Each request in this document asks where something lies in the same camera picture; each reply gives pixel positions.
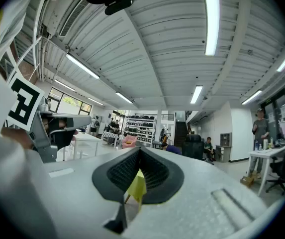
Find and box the white work table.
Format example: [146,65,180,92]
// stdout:
[248,145,285,197]
[62,132,103,162]

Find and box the pink armchair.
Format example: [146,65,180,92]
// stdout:
[121,134,139,149]

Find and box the ceiling air vent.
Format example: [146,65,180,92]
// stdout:
[58,0,90,37]

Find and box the round yellow-green table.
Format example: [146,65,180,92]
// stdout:
[124,169,148,212]

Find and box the dark staircase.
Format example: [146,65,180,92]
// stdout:
[174,120,190,148]

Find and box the black mesh office chair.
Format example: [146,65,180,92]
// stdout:
[182,133,205,160]

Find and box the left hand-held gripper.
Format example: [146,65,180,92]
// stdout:
[6,75,93,163]

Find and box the gray cabinet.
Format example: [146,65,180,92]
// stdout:
[215,132,233,163]

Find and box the cardboard box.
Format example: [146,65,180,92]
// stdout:
[239,175,255,189]

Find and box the person's left hand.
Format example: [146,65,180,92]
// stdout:
[42,118,68,132]

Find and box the black framed window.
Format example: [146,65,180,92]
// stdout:
[48,87,94,116]

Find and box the person's left forearm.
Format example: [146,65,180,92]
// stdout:
[0,127,35,150]

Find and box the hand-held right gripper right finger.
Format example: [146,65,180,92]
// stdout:
[122,146,269,239]

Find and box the person's white printed shirt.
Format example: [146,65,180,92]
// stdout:
[0,0,48,239]

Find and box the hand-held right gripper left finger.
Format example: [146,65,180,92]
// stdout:
[44,146,142,239]

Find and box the white shelf rack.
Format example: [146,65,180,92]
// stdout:
[122,114,157,148]

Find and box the checkered cloth table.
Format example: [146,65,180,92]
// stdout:
[101,130,119,147]

